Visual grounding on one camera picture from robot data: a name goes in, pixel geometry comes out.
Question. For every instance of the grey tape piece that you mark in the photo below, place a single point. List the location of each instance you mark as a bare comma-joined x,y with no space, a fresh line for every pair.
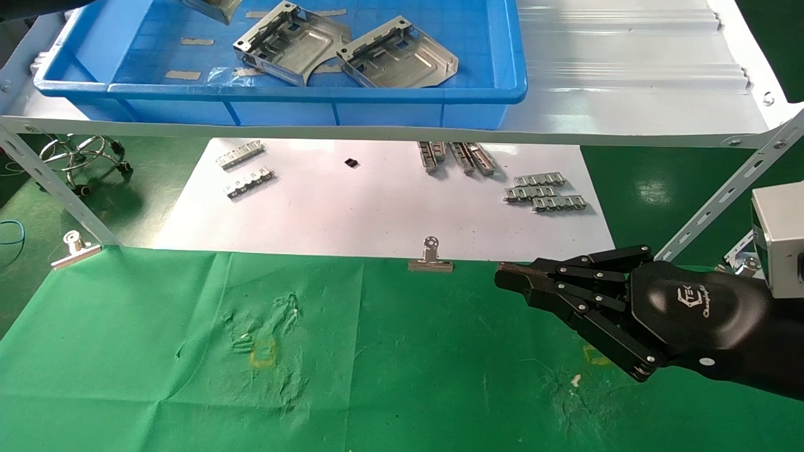
196,41
333,12
182,75
256,13

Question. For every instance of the steel corner bracket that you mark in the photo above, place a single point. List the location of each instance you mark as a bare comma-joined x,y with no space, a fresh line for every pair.
744,260

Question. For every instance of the small notched metal strip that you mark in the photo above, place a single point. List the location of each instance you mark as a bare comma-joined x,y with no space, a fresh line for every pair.
559,204
539,181
240,155
529,194
250,183

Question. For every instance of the white metal rack shelf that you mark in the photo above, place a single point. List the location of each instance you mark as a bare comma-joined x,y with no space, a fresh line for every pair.
628,75

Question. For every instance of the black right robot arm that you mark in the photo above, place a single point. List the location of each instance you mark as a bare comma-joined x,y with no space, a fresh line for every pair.
782,339

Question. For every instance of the blue plastic bin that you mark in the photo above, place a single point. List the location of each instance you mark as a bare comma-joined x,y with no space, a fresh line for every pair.
483,63

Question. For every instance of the perforated white rack strut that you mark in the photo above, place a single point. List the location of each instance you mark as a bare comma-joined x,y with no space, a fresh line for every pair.
728,191
56,188

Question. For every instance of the white paper sheet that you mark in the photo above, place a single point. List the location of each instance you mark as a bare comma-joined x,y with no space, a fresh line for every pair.
352,213

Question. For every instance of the short grey metal rail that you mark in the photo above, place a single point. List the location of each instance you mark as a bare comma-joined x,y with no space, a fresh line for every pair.
441,150
428,158
483,160
463,159

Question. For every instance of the silver binder clip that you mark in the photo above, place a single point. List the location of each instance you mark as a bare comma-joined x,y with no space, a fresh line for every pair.
431,263
75,254

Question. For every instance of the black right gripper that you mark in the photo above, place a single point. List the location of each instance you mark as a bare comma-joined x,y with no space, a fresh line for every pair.
691,314

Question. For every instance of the chrome stool base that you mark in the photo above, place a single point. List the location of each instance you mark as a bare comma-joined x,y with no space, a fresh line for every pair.
81,154

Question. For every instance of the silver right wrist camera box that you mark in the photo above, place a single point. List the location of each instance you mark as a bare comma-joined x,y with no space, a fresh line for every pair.
782,232

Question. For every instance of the silver stamped metal part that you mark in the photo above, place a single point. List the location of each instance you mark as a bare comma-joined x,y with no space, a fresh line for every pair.
213,9
399,59
292,47

